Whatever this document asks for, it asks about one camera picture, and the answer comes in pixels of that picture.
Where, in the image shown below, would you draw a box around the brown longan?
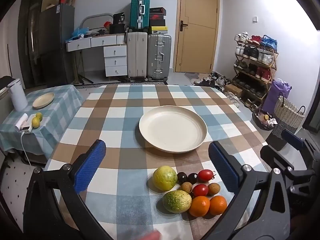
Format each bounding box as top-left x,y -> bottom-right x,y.
207,183 -> 221,196
180,182 -> 193,194

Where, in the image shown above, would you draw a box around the green mottled guava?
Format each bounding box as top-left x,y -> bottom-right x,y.
162,190 -> 192,214

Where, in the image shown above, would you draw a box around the teal suitcase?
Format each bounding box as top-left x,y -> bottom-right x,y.
130,0 -> 151,32

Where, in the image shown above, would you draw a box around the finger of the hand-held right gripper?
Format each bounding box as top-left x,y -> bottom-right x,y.
281,129 -> 320,167
260,144 -> 296,181

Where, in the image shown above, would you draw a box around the large black box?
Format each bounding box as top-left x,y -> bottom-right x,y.
109,24 -> 125,34

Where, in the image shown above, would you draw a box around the yellow-green citrus fruit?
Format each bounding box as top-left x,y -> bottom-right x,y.
152,166 -> 178,191

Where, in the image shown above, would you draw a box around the woven black white bag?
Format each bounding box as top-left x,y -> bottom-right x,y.
266,95 -> 306,152

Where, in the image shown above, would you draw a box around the wooden shoe rack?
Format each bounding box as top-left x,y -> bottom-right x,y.
232,32 -> 279,110

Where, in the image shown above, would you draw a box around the red cherry tomato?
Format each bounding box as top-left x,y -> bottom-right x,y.
192,184 -> 209,197
197,169 -> 217,182

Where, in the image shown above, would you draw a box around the grey fridge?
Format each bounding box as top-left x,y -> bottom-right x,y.
39,4 -> 75,85

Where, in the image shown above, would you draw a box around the white cable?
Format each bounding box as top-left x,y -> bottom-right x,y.
21,132 -> 32,167

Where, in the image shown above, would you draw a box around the silver suitcase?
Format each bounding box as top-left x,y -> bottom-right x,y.
147,33 -> 172,80

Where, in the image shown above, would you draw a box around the small black box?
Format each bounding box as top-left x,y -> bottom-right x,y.
112,12 -> 125,25

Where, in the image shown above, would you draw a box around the white desk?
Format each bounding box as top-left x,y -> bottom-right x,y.
65,34 -> 127,53

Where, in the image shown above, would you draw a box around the blue plastic bag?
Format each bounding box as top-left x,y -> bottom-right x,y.
65,27 -> 90,42

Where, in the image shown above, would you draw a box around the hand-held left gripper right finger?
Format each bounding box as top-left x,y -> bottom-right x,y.
200,141 -> 292,240

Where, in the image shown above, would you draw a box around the striped floor rug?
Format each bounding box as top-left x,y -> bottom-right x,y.
75,81 -> 168,88

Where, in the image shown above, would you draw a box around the dark round basket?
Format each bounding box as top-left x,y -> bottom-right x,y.
252,110 -> 278,131

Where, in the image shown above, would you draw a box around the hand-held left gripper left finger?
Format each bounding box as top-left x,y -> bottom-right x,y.
23,139 -> 112,240

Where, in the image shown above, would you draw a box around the brown cardboard box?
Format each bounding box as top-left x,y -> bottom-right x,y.
224,84 -> 243,98

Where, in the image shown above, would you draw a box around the tan wooden door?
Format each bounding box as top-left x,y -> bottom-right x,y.
174,0 -> 220,74

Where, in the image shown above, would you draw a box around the beige suitcase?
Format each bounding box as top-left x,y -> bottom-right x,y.
127,31 -> 148,79

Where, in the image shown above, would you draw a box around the large cream plate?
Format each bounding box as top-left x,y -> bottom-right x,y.
139,105 -> 208,153

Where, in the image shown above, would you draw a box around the grey door mat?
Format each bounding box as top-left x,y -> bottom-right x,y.
184,72 -> 200,84

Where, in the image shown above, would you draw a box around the grey arched frame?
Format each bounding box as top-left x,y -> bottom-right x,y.
80,12 -> 115,34

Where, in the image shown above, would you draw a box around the white handheld device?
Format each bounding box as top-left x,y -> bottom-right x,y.
14,113 -> 29,132

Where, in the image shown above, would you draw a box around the small cream plate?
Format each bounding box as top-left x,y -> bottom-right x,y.
32,92 -> 55,109

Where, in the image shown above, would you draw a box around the orange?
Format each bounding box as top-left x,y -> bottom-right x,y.
188,195 -> 211,218
209,195 -> 228,216

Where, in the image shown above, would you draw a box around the white kettle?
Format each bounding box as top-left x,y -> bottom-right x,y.
7,78 -> 28,112

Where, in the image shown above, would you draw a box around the purple gift bag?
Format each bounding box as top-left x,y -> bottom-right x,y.
262,79 -> 292,114

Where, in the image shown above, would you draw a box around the shoe rack with shoes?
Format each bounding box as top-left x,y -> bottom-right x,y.
234,31 -> 278,108

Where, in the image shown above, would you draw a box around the white drawer unit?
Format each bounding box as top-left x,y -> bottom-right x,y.
103,44 -> 128,77

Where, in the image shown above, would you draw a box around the dark tall cabinet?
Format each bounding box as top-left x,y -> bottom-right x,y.
17,0 -> 48,88

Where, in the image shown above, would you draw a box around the scattered loose shoes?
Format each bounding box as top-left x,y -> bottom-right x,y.
194,71 -> 240,108

